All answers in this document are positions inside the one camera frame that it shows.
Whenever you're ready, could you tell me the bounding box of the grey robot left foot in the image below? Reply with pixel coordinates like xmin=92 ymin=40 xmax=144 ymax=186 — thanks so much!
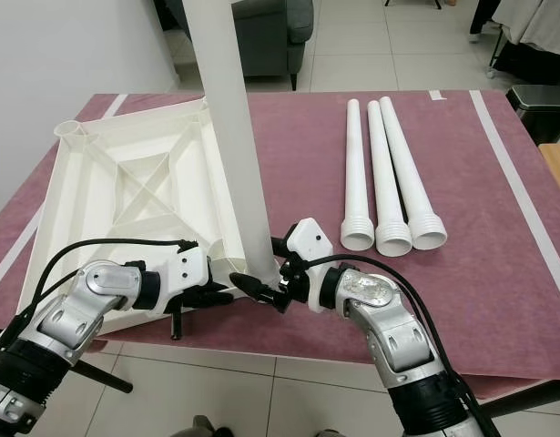
xmin=179 ymin=417 xmax=230 ymax=437

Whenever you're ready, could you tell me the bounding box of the dark grey armchair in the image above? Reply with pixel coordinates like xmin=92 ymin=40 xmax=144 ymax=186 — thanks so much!
xmin=229 ymin=0 xmax=315 ymax=92

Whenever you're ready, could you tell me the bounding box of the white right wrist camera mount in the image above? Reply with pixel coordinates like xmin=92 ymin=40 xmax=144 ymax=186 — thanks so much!
xmin=289 ymin=218 xmax=335 ymax=306

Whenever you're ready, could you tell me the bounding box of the maroon table cloth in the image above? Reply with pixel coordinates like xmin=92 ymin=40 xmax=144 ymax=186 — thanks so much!
xmin=0 ymin=89 xmax=560 ymax=401

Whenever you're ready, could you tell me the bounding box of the wooden side table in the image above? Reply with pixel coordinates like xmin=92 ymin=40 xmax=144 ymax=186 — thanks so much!
xmin=539 ymin=143 xmax=560 ymax=201

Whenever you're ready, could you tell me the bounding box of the dark grey lidded bin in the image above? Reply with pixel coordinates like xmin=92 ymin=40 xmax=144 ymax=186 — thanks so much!
xmin=505 ymin=85 xmax=560 ymax=147

